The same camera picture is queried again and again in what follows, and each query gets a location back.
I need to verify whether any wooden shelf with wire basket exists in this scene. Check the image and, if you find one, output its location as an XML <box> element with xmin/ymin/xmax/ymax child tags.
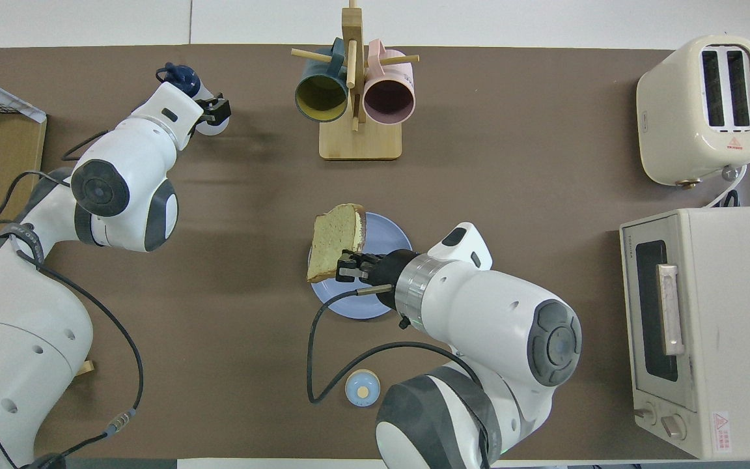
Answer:
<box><xmin>0</xmin><ymin>85</ymin><xmax>48</xmax><ymax>261</ymax></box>

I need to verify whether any toasted bread slice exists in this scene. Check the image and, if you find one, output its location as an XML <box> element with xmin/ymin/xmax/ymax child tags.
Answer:
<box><xmin>307</xmin><ymin>203</ymin><xmax>368</xmax><ymax>283</ymax></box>

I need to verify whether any cream two-slot toaster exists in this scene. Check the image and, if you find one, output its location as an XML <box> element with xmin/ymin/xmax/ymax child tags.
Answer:
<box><xmin>635</xmin><ymin>34</ymin><xmax>750</xmax><ymax>188</ymax></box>

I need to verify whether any wooden mug tree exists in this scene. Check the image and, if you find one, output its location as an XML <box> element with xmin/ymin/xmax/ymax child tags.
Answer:
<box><xmin>291</xmin><ymin>0</ymin><xmax>420</xmax><ymax>161</ymax></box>

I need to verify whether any dark teal mug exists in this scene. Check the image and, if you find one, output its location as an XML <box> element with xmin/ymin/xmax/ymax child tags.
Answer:
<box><xmin>294</xmin><ymin>37</ymin><xmax>350</xmax><ymax>123</ymax></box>

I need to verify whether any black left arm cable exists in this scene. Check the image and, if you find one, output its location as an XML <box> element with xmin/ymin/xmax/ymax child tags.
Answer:
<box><xmin>0</xmin><ymin>129</ymin><xmax>145</xmax><ymax>469</ymax></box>

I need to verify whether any small blue round cap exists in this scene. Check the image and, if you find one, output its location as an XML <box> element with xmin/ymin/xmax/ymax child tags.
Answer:
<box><xmin>345</xmin><ymin>369</ymin><xmax>381</xmax><ymax>408</ymax></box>

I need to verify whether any white toaster oven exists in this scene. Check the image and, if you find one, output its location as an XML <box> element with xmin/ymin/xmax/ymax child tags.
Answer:
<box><xmin>619</xmin><ymin>207</ymin><xmax>750</xmax><ymax>460</ymax></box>

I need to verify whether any brown table mat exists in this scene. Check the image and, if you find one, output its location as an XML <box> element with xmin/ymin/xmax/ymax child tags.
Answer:
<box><xmin>0</xmin><ymin>44</ymin><xmax>750</xmax><ymax>460</ymax></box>

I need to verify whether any pink ribbed mug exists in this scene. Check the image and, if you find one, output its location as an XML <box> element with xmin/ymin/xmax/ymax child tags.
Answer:
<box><xmin>363</xmin><ymin>39</ymin><xmax>416</xmax><ymax>126</ymax></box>

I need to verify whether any blue round plate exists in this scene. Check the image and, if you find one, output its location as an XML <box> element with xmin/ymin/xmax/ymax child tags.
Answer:
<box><xmin>309</xmin><ymin>212</ymin><xmax>415</xmax><ymax>320</ymax></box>

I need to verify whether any white checked cloth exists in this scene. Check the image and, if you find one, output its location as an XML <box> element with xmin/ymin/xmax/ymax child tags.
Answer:
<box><xmin>0</xmin><ymin>67</ymin><xmax>47</xmax><ymax>123</ymax></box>

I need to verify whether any translucent blue-capped squeeze bottle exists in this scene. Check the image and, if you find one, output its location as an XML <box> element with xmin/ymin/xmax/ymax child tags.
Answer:
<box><xmin>156</xmin><ymin>63</ymin><xmax>230</xmax><ymax>136</ymax></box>

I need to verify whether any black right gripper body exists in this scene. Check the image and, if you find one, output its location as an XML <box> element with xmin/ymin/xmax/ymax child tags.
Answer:
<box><xmin>363</xmin><ymin>249</ymin><xmax>418</xmax><ymax>307</ymax></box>

